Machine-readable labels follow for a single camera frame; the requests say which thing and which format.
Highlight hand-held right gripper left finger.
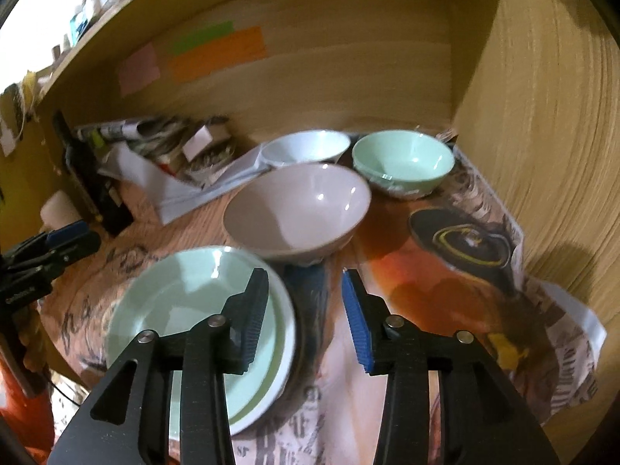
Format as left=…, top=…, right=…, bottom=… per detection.
left=48, top=267, right=270, bottom=465

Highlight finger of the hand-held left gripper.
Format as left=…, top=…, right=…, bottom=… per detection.
left=34, top=232, right=102, bottom=277
left=29, top=219, right=90, bottom=251

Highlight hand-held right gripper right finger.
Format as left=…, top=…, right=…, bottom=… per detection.
left=340, top=267, right=563, bottom=465

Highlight pale green plate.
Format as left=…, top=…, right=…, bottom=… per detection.
left=104, top=246, right=297, bottom=437

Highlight pinkish grey bowl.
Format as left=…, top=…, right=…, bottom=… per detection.
left=223, top=162, right=373, bottom=265

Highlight pale green bowl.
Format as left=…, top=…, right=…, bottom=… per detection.
left=351, top=130, right=456, bottom=200

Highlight white bowl with black pattern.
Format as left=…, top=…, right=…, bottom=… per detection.
left=260, top=130, right=352, bottom=168

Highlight dark wine bottle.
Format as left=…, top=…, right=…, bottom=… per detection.
left=52, top=109, right=134, bottom=236

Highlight colourful newspaper sheet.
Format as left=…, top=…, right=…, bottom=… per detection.
left=310, top=128, right=608, bottom=465

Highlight pale blue paper sheets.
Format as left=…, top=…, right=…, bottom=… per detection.
left=99, top=145, right=272, bottom=226

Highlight orange garment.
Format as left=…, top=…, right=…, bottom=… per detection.
left=0, top=362, right=55, bottom=453

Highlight rolled newspaper bundle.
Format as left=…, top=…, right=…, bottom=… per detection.
left=75, top=115, right=233, bottom=165

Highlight pink sticky note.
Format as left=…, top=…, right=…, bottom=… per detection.
left=117, top=43, right=162, bottom=98

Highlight orange sticky note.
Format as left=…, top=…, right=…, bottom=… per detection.
left=167, top=26, right=269, bottom=84

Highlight green sticky note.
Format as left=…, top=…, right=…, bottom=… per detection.
left=165, top=20, right=236, bottom=56

